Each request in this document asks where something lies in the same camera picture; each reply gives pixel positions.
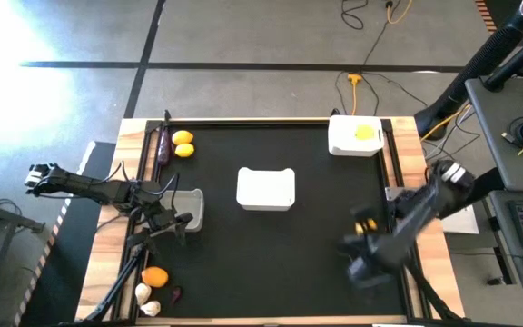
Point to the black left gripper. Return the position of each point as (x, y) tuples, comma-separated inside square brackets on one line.
[(159, 215)]

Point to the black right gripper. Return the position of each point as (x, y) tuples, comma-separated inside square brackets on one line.
[(379, 254)]

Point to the white plastic basket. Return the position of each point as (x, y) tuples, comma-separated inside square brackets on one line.
[(345, 141), (266, 188), (191, 204)]

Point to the orange fruit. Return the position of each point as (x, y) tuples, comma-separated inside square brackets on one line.
[(154, 277)]

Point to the purple eggplant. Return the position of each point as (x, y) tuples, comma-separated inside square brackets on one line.
[(164, 147)]

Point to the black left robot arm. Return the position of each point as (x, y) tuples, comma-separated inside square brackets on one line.
[(84, 184)]

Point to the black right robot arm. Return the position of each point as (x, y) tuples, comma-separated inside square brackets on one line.
[(425, 204)]

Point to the small dark red pepper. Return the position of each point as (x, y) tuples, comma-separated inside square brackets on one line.
[(176, 295)]

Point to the black table mat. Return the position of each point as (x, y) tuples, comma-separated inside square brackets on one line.
[(289, 272)]

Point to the white paper sheet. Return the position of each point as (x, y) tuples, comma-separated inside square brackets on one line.
[(463, 222)]

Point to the black floor mat striped edge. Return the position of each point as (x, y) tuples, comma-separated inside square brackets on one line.
[(71, 254)]

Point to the black desk leg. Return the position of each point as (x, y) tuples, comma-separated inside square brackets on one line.
[(488, 186)]

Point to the grey desk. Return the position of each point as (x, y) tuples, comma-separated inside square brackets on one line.
[(493, 136), (502, 272)]

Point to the grey metal side table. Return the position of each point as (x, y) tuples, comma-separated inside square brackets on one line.
[(2, 215)]

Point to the black tower fan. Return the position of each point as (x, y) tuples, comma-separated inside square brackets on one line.
[(479, 63)]

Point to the black aluminium rig frame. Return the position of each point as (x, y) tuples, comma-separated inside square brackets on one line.
[(117, 286)]

